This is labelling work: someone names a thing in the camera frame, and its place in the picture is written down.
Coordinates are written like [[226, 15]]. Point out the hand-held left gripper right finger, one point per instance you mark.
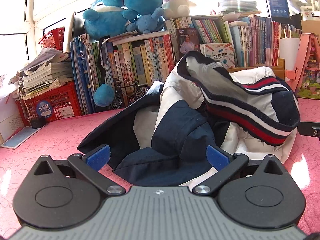
[[216, 158]]

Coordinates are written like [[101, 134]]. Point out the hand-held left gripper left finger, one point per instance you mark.
[[98, 155]]

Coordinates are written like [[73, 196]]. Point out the navy white jacket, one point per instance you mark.
[[175, 120]]

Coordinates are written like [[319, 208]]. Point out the red plastic crate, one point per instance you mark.
[[62, 100]]

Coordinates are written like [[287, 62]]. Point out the wooden drawer organizer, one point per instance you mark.
[[280, 67]]

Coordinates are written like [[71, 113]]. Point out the small black box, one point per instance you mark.
[[37, 122]]

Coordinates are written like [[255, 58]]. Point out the round blue sign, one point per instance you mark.
[[44, 108]]

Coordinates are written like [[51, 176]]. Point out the pink toy house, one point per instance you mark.
[[303, 55]]

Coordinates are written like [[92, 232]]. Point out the model bicycle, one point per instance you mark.
[[140, 92]]

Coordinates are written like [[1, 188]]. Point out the blue notebook on table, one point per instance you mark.
[[20, 137]]

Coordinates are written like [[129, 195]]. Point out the white cylindrical container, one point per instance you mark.
[[290, 50]]

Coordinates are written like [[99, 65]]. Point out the row of tall blue books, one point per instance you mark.
[[82, 75]]

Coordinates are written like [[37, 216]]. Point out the stack of workbooks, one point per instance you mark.
[[45, 72]]

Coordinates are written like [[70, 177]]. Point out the white paper sheets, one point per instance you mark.
[[10, 110]]

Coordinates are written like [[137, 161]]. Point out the row of thin textbooks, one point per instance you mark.
[[260, 40]]

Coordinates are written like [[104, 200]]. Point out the brown cardboard box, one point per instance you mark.
[[311, 26]]

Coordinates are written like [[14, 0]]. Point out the row of colourful books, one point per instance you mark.
[[140, 60]]

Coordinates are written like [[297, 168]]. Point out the white illustrated cardboard box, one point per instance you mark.
[[217, 55]]

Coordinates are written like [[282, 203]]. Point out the smartphone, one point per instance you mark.
[[187, 42]]

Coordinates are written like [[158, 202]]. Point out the white pipe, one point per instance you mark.
[[311, 7]]

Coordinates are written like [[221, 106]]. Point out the small red basket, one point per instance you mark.
[[53, 38]]

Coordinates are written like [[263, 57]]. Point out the grey board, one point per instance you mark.
[[72, 32]]

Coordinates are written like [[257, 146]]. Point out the stack of pale folded papers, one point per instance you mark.
[[237, 5]]

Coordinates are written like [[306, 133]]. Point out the blue plush toy red collar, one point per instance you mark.
[[147, 0]]

